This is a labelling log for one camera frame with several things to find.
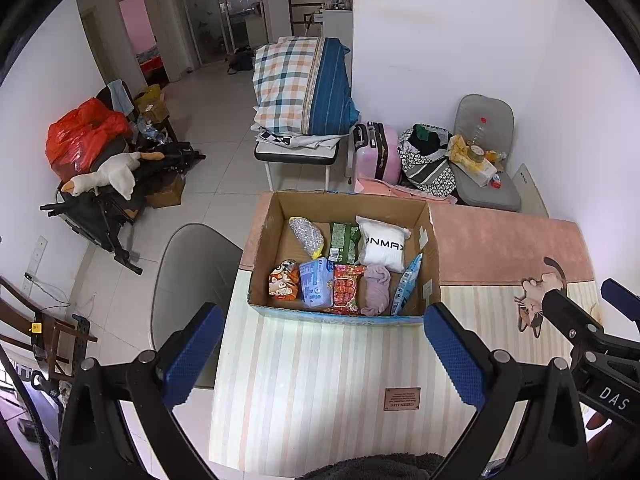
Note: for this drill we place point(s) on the clear plastic bottle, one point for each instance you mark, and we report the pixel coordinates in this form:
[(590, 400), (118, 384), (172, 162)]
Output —
[(480, 132)]

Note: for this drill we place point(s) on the folded white sheets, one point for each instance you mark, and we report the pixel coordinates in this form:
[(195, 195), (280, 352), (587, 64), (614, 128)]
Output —
[(295, 140)]

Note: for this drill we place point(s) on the small brown cardboard box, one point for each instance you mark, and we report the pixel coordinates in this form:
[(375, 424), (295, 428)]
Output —
[(167, 194)]

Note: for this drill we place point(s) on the brown wooden chair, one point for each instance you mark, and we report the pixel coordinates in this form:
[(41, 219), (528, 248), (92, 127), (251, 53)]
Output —
[(55, 340)]

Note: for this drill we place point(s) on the red plastic bag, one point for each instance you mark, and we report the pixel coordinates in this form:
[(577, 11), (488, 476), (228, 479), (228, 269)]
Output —
[(80, 140)]

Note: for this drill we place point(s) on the blue slim packet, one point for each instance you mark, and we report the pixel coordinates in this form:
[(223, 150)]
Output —
[(406, 285)]

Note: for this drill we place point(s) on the red snack packet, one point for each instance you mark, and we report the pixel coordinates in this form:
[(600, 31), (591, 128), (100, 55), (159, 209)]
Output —
[(346, 290)]

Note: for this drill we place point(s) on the glass sliding door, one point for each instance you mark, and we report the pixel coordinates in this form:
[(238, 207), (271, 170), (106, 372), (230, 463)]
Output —
[(220, 15)]

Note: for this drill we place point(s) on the white goose plush toy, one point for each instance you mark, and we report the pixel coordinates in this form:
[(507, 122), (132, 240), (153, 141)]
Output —
[(112, 172)]

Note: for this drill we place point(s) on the silver yellow snack packet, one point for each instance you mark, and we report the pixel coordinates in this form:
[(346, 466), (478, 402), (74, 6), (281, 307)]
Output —
[(305, 235)]

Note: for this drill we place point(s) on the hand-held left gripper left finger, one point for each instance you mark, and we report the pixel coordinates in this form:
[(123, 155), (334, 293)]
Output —
[(195, 355)]

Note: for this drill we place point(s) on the orange snack packet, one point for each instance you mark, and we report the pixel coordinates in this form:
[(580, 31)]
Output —
[(284, 282)]

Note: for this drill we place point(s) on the pink cloth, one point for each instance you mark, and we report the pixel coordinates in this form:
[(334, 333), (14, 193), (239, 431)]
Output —
[(395, 191)]

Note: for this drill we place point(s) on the light blue cloth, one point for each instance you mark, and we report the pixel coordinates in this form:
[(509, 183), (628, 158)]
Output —
[(120, 97)]

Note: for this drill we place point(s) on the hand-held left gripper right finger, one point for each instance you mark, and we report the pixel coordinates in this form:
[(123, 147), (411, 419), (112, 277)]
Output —
[(452, 355)]

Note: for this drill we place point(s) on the plaid and blue folded quilt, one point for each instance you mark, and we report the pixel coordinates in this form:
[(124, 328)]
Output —
[(295, 85)]

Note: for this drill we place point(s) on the blue tissue pack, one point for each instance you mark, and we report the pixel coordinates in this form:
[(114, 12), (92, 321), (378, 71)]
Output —
[(316, 282)]

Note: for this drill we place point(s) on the person's right hand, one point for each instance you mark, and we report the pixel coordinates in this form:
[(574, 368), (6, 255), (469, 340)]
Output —
[(596, 419)]

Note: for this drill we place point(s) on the pink sock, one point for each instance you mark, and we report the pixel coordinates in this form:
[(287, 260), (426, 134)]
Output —
[(375, 290)]

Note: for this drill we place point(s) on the brown mat label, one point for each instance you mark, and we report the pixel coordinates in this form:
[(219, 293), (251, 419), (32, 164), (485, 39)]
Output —
[(402, 399)]

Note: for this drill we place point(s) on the person's dark fleece clothing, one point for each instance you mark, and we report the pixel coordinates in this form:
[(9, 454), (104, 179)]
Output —
[(370, 467)]

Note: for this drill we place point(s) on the black padded bench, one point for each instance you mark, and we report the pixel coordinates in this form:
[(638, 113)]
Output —
[(295, 156)]

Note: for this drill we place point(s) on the orange snack bag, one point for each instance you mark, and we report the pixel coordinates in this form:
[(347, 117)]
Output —
[(495, 154)]

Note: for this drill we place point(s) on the cardboard box with yellow bag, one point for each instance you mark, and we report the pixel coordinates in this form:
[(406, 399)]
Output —
[(150, 105)]

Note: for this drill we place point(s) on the yellow plastic bag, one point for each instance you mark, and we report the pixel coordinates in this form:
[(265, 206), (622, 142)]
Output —
[(457, 152)]

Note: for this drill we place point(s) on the white board panel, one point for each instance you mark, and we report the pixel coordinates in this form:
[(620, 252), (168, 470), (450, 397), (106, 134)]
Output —
[(530, 190)]

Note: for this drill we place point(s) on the brown tape roll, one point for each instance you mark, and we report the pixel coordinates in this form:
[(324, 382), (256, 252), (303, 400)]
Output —
[(476, 153)]

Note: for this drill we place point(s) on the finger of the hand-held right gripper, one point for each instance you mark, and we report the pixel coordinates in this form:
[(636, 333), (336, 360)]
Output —
[(620, 294), (570, 317)]

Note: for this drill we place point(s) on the white tissue pack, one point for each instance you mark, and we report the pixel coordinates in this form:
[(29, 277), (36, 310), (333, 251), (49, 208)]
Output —
[(481, 172)]

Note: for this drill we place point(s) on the grey round chair back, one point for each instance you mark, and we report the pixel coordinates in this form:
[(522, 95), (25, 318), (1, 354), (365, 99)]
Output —
[(195, 270)]

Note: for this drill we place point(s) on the black folded stroller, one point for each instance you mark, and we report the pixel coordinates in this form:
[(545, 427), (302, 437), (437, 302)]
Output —
[(100, 215)]

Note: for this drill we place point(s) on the green snack packet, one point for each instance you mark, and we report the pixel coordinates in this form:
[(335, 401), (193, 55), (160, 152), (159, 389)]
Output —
[(342, 242)]

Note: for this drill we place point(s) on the grey padded chair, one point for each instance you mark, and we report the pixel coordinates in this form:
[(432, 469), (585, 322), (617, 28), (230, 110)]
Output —
[(492, 196)]

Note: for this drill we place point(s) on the white wall socket strip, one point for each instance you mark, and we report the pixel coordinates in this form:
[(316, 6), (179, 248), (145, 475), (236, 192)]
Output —
[(36, 257)]

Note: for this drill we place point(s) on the patterned black white bag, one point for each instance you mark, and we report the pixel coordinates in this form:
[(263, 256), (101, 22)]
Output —
[(427, 170)]

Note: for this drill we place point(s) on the small red box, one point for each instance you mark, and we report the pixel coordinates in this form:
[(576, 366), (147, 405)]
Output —
[(496, 181)]

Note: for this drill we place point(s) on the white soft pouch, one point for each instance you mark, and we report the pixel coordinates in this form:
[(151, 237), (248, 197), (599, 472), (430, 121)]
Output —
[(382, 247)]

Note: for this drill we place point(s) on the white cabinet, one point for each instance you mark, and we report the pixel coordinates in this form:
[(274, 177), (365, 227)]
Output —
[(336, 22)]

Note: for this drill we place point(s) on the pink suitcase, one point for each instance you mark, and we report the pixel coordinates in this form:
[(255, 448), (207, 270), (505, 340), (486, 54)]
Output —
[(375, 155)]

